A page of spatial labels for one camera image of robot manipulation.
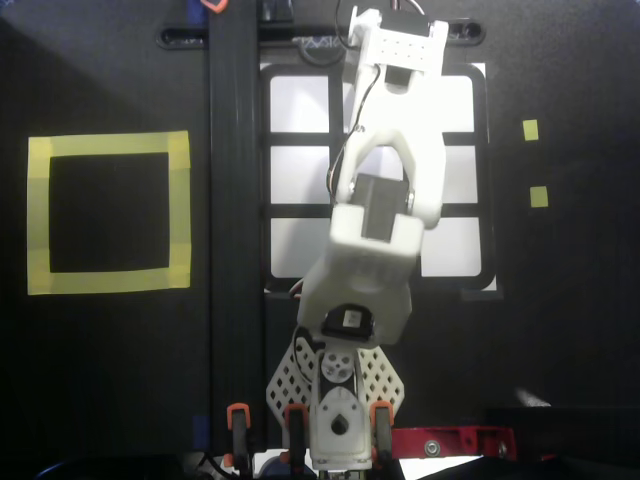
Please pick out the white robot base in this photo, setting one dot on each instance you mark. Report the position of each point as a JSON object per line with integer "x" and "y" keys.
{"x": 340, "y": 430}

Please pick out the orange and black clamp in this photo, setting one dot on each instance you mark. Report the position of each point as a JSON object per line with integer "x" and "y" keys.
{"x": 239, "y": 430}
{"x": 296, "y": 425}
{"x": 382, "y": 425}
{"x": 214, "y": 5}

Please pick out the black vertical beam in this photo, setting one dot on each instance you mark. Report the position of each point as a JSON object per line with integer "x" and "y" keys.
{"x": 235, "y": 200}

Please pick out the yellow tape square outline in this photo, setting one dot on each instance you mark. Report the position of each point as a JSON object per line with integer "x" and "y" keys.
{"x": 100, "y": 142}

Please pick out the white perforated base plate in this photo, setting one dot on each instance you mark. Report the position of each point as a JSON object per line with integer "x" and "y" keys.
{"x": 380, "y": 380}

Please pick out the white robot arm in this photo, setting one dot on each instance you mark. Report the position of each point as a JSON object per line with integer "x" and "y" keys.
{"x": 380, "y": 235}

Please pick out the black nine-cell grid frame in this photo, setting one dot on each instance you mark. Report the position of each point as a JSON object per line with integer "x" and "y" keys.
{"x": 300, "y": 139}

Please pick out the small yellow tape piece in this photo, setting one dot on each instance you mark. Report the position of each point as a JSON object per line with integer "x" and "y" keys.
{"x": 539, "y": 196}
{"x": 530, "y": 130}

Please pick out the black slotted bar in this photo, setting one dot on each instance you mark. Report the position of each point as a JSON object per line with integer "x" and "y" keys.
{"x": 190, "y": 35}

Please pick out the red metal bracket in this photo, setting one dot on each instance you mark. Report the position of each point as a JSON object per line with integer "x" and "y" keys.
{"x": 450, "y": 440}

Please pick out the blue tape piece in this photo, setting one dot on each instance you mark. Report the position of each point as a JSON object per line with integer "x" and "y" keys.
{"x": 196, "y": 12}
{"x": 200, "y": 432}

